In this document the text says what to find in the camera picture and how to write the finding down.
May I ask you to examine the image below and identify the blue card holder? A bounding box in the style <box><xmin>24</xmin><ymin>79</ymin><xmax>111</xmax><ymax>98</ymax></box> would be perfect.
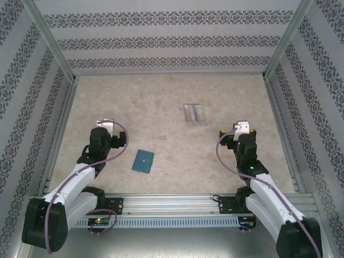
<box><xmin>131</xmin><ymin>149</ymin><xmax>155</xmax><ymax>174</ymax></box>

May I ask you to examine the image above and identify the clear plastic card tray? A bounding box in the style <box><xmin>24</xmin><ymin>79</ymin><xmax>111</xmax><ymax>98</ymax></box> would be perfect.
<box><xmin>182</xmin><ymin>103</ymin><xmax>209</xmax><ymax>127</ymax></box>

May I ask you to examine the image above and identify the small circuit board, blue light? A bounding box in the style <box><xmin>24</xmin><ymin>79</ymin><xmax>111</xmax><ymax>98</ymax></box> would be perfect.
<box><xmin>240</xmin><ymin>216</ymin><xmax>257</xmax><ymax>229</ymax></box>

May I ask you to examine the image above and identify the small circuit board, green light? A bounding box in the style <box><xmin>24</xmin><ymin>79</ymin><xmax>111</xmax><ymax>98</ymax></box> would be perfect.
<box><xmin>88</xmin><ymin>218</ymin><xmax>111</xmax><ymax>226</ymax></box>

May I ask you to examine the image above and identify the grey metal sheet panel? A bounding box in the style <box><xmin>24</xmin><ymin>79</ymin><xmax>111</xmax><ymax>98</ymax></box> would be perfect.
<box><xmin>26</xmin><ymin>227</ymin><xmax>328</xmax><ymax>258</ymax></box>

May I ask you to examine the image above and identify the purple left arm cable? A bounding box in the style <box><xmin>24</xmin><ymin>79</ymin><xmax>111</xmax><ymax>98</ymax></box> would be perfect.
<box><xmin>44</xmin><ymin>120</ymin><xmax>132</xmax><ymax>255</ymax></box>

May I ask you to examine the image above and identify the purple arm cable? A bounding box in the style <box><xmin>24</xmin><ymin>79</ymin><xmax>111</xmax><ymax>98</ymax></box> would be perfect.
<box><xmin>216</xmin><ymin>127</ymin><xmax>323</xmax><ymax>258</ymax></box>
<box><xmin>44</xmin><ymin>120</ymin><xmax>132</xmax><ymax>255</ymax></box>

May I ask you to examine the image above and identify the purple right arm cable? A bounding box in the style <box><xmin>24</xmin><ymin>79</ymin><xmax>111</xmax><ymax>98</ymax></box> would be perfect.
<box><xmin>216</xmin><ymin>127</ymin><xmax>323</xmax><ymax>258</ymax></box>

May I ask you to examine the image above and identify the aluminium side rail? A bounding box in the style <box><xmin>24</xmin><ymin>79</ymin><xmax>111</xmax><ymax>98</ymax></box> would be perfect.
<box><xmin>262</xmin><ymin>75</ymin><xmax>306</xmax><ymax>194</ymax></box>
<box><xmin>37</xmin><ymin>76</ymin><xmax>80</xmax><ymax>197</ymax></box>

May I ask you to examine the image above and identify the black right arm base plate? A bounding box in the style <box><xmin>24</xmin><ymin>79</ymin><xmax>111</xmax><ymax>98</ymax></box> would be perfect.
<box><xmin>219</xmin><ymin>196</ymin><xmax>252</xmax><ymax>215</ymax></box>

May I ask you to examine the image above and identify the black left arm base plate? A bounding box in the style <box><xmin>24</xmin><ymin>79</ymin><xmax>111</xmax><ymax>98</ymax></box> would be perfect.
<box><xmin>103</xmin><ymin>197</ymin><xmax>125</xmax><ymax>216</ymax></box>

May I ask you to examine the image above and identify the aluminium mounting rail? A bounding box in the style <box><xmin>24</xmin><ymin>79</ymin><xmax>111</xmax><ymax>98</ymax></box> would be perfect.
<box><xmin>25</xmin><ymin>192</ymin><xmax>315</xmax><ymax>216</ymax></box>

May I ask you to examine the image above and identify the aluminium rear rail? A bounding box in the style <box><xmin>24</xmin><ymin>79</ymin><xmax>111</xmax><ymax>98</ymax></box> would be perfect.
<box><xmin>72</xmin><ymin>70</ymin><xmax>267</xmax><ymax>77</ymax></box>

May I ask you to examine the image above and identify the slotted grey cable duct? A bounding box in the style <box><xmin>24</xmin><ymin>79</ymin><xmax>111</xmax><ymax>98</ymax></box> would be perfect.
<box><xmin>72</xmin><ymin>217</ymin><xmax>240</xmax><ymax>228</ymax></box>

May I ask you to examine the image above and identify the aluminium frame post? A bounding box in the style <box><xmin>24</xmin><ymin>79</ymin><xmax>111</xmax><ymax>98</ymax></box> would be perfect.
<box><xmin>23</xmin><ymin>0</ymin><xmax>78</xmax><ymax>83</ymax></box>
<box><xmin>262</xmin><ymin>0</ymin><xmax>315</xmax><ymax>80</ymax></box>

